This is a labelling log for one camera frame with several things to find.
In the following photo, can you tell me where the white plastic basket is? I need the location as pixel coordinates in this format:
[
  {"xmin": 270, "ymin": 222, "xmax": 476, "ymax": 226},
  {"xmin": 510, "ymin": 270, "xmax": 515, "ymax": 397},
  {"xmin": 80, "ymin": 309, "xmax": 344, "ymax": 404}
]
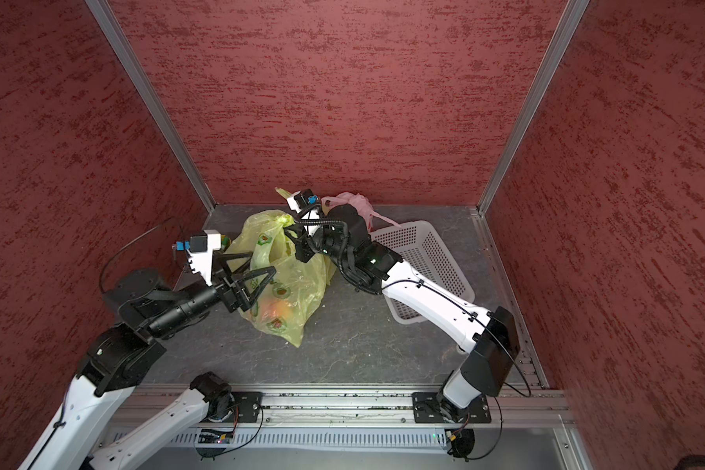
[{"xmin": 371, "ymin": 221, "xmax": 475, "ymax": 303}]

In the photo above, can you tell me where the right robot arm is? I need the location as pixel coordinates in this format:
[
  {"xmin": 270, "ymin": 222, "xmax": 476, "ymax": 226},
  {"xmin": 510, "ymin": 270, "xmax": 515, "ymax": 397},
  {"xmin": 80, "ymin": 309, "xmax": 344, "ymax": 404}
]
[{"xmin": 285, "ymin": 195, "xmax": 520, "ymax": 424}]

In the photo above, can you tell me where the left aluminium corner post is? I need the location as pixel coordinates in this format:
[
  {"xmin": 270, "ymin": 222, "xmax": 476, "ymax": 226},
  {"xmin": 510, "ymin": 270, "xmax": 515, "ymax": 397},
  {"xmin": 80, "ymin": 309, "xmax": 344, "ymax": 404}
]
[{"xmin": 85, "ymin": 0, "xmax": 217, "ymax": 213}]

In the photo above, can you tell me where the pink plastic bag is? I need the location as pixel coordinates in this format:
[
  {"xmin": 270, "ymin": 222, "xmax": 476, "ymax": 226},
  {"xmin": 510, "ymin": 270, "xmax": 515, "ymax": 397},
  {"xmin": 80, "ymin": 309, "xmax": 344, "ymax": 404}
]
[{"xmin": 321, "ymin": 192, "xmax": 401, "ymax": 232}]

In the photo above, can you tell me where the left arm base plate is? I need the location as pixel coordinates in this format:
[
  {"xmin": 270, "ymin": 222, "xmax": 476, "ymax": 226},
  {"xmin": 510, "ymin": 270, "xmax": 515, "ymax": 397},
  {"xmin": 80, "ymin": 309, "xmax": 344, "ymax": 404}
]
[{"xmin": 201, "ymin": 391, "xmax": 264, "ymax": 424}]

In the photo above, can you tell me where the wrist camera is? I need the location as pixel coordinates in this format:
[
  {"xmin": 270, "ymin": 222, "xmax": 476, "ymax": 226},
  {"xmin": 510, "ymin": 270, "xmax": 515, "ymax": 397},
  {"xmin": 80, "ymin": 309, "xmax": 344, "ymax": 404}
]
[
  {"xmin": 174, "ymin": 229, "xmax": 222, "ymax": 286},
  {"xmin": 285, "ymin": 189, "xmax": 324, "ymax": 237}
]

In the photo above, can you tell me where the aluminium corner post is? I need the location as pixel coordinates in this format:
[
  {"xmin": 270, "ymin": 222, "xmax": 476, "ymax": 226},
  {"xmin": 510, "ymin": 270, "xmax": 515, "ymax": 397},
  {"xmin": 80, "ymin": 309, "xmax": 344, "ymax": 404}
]
[
  {"xmin": 477, "ymin": 0, "xmax": 589, "ymax": 219},
  {"xmin": 85, "ymin": 0, "xmax": 217, "ymax": 213}
]

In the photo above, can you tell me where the green plastic bag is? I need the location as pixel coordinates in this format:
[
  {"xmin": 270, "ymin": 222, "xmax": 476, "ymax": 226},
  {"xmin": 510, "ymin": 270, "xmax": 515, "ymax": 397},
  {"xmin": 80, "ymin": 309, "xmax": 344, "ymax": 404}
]
[
  {"xmin": 227, "ymin": 210, "xmax": 335, "ymax": 348},
  {"xmin": 275, "ymin": 187, "xmax": 295, "ymax": 200}
]

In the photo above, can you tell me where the aluminium front rail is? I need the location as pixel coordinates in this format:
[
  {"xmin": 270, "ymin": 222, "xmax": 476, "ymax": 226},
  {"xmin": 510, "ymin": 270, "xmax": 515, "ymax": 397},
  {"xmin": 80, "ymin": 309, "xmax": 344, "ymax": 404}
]
[{"xmin": 96, "ymin": 384, "xmax": 574, "ymax": 430}]

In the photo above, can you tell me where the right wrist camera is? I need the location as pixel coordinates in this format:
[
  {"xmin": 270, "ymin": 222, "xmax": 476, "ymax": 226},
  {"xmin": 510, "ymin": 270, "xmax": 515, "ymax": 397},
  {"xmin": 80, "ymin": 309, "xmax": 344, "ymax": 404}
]
[{"xmin": 285, "ymin": 189, "xmax": 324, "ymax": 237}]

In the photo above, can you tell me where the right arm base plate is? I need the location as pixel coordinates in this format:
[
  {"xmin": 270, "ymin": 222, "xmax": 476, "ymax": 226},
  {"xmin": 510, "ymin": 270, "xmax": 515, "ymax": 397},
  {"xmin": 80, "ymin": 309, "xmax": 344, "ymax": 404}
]
[{"xmin": 411, "ymin": 392, "xmax": 492, "ymax": 425}]

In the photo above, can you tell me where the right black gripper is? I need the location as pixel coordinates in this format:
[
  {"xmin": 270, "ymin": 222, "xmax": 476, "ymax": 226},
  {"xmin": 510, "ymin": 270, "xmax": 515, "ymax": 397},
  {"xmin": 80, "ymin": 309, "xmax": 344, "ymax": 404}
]
[{"xmin": 282, "ymin": 212, "xmax": 356, "ymax": 260}]

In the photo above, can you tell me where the right aluminium corner post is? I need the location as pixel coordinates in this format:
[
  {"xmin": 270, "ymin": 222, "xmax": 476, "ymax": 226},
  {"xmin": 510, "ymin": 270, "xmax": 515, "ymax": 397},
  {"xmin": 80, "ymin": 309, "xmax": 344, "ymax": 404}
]
[{"xmin": 477, "ymin": 0, "xmax": 589, "ymax": 219}]

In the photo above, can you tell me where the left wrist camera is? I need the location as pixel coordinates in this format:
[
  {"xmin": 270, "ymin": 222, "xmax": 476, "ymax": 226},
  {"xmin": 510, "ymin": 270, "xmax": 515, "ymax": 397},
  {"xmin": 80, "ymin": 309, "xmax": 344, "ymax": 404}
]
[{"xmin": 174, "ymin": 229, "xmax": 222, "ymax": 286}]

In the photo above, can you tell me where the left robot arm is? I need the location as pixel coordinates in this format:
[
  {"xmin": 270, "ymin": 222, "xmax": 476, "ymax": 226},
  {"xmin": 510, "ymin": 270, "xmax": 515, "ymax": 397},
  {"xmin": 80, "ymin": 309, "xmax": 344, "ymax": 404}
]
[{"xmin": 21, "ymin": 253, "xmax": 276, "ymax": 469}]

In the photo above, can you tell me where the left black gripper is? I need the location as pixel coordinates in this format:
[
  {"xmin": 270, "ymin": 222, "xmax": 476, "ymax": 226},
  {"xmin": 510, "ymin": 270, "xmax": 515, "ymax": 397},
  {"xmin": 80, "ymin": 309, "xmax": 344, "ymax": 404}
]
[{"xmin": 149, "ymin": 249, "xmax": 277, "ymax": 336}]

